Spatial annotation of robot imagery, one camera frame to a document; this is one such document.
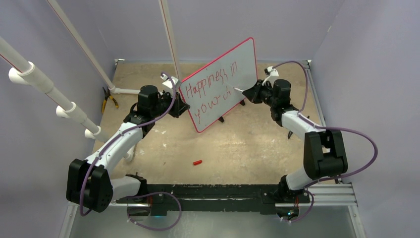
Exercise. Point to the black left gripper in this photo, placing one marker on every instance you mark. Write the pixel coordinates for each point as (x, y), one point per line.
(179, 106)

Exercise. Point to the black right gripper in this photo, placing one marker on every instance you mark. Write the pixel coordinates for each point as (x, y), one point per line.
(252, 93)

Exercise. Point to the red framed whiteboard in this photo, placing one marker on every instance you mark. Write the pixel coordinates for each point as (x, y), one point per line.
(210, 91)

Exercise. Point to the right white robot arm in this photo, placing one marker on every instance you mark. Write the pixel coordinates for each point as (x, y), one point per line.
(324, 152)

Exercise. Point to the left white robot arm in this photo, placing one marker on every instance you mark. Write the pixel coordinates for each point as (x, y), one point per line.
(89, 184)

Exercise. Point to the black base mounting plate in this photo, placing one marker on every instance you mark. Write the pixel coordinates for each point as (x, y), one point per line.
(260, 198)

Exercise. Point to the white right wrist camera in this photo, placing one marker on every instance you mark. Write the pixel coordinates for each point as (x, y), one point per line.
(270, 72)

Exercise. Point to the yellow handled pliers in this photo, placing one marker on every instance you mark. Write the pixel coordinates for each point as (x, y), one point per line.
(108, 96)

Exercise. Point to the white pvc pipe frame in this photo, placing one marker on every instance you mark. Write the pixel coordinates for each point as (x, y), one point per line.
(28, 74)

